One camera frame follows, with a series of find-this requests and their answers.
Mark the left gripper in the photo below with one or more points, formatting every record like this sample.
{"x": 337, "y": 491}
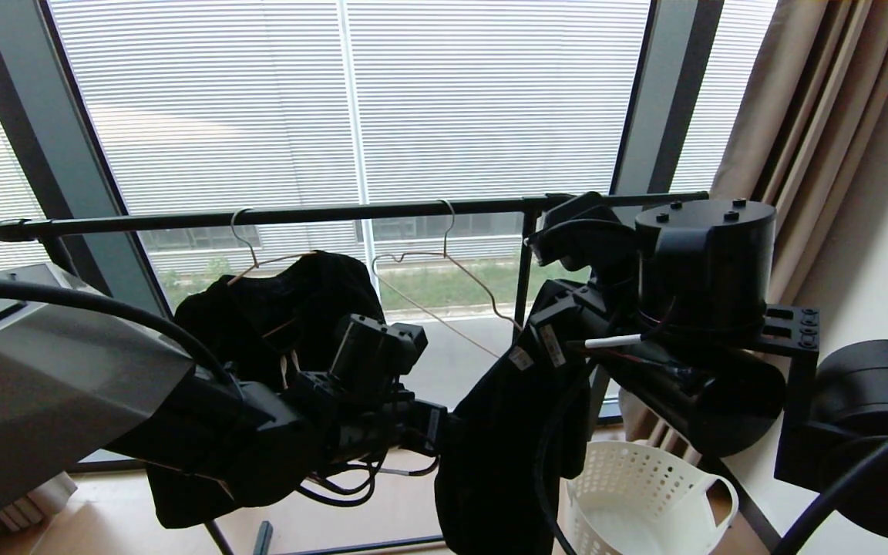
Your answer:
{"x": 425, "y": 428}

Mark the black garment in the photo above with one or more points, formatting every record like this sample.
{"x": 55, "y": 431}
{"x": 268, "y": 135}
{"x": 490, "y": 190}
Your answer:
{"x": 506, "y": 447}

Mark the brown curtain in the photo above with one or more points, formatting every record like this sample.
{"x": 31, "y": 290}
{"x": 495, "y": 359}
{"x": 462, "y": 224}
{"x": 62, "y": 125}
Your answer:
{"x": 798, "y": 116}
{"x": 35, "y": 505}

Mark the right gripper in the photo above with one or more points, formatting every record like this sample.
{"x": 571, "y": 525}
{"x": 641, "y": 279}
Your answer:
{"x": 706, "y": 401}

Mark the black shorts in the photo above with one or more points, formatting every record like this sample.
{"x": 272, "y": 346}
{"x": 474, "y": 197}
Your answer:
{"x": 274, "y": 308}

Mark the window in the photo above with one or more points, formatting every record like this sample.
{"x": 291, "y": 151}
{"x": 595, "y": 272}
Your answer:
{"x": 490, "y": 92}

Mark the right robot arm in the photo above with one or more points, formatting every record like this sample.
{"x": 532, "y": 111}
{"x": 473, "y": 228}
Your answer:
{"x": 706, "y": 262}

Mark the black clothes rack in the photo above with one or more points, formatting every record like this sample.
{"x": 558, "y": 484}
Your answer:
{"x": 336, "y": 212}

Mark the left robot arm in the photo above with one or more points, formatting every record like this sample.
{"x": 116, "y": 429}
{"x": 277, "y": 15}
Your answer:
{"x": 66, "y": 385}

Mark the white laundry basket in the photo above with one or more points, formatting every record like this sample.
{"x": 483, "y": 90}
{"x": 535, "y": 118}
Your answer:
{"x": 644, "y": 493}

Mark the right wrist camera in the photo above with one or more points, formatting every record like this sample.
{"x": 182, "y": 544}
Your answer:
{"x": 583, "y": 239}

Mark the pink clothes hanger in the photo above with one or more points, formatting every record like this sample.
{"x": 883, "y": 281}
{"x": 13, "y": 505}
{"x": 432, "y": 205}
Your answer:
{"x": 444, "y": 253}
{"x": 257, "y": 265}

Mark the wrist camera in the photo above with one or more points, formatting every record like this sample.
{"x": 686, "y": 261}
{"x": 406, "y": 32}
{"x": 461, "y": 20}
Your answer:
{"x": 583, "y": 239}
{"x": 409, "y": 343}

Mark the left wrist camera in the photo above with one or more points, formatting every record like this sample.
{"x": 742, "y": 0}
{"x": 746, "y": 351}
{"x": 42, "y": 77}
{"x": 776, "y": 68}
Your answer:
{"x": 409, "y": 343}

